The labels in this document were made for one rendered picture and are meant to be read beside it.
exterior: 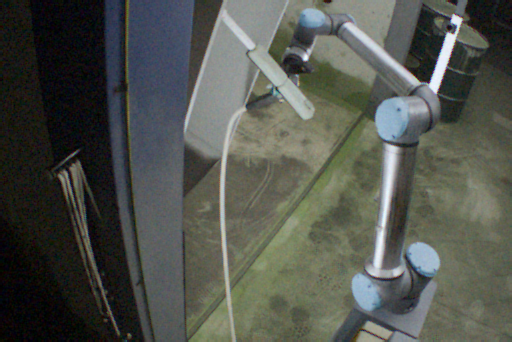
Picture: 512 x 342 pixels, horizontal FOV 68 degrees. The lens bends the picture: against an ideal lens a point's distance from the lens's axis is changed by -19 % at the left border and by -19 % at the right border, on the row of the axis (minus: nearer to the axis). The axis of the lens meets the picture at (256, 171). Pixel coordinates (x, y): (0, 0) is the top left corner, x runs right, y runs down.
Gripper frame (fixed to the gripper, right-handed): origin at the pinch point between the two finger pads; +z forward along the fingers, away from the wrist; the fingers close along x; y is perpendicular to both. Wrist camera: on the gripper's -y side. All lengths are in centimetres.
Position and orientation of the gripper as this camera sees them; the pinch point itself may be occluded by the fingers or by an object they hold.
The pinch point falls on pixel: (280, 94)
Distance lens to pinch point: 151.7
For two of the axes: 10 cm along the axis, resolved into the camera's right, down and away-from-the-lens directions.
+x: -6.0, -6.5, -4.6
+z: -3.4, 7.4, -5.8
